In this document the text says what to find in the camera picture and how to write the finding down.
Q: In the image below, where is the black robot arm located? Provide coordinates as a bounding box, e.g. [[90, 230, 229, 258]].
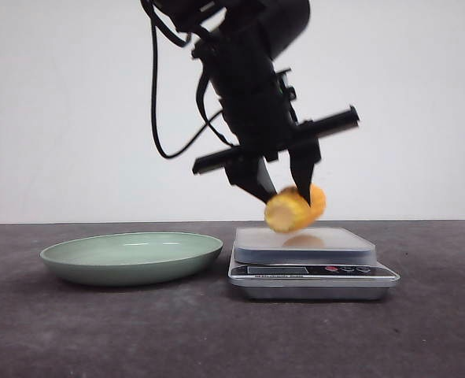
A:
[[142, 1, 359, 202]]

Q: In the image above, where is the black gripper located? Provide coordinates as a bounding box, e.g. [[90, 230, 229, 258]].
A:
[[192, 32, 360, 205]]

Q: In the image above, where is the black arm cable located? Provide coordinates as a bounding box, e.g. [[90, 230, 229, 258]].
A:
[[140, 0, 241, 160]]

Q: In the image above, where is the yellow corn cob piece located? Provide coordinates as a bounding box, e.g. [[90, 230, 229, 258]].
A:
[[264, 183, 327, 233]]

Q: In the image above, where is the silver digital kitchen scale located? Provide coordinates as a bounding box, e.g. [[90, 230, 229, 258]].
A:
[[228, 227, 400, 300]]

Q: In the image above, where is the green round plate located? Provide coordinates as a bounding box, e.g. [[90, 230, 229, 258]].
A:
[[40, 232, 223, 287]]

